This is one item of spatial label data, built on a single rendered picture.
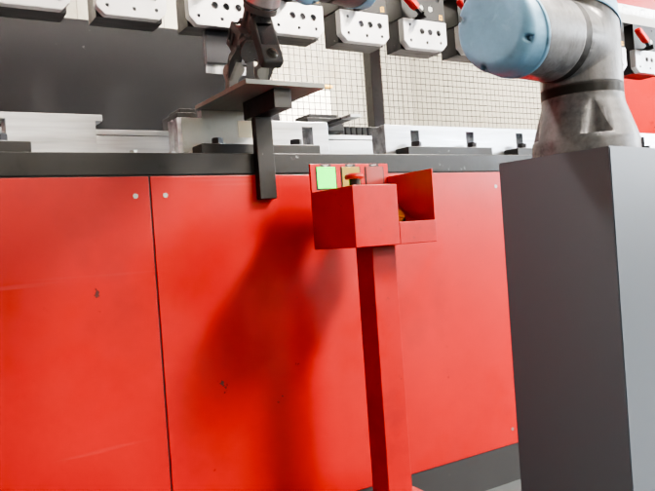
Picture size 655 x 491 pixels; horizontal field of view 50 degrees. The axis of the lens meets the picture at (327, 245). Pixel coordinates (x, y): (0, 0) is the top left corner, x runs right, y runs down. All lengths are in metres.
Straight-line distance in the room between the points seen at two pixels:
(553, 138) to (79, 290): 0.87
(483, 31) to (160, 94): 1.35
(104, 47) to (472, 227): 1.14
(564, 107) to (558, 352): 0.34
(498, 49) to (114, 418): 0.95
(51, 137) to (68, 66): 0.62
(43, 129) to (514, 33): 0.94
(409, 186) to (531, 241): 0.52
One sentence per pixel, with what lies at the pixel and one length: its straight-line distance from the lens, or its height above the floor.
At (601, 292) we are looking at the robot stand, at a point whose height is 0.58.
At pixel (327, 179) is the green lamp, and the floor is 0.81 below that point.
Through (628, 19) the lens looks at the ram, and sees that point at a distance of 2.70.
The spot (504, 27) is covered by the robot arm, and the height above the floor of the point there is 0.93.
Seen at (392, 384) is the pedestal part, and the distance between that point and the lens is 1.47.
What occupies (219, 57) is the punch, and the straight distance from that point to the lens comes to 1.69.
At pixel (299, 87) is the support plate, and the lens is 1.46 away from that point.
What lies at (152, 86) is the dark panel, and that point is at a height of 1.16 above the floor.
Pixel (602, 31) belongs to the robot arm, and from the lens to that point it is 1.08.
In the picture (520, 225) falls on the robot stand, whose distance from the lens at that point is 1.07.
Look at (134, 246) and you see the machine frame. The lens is 1.41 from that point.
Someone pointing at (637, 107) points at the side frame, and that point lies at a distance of 3.45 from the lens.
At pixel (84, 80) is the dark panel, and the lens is 2.12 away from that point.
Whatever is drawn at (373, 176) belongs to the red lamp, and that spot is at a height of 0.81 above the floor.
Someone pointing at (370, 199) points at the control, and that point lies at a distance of 1.37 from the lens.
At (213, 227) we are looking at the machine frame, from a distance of 1.47.
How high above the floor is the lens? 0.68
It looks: level
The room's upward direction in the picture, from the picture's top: 4 degrees counter-clockwise
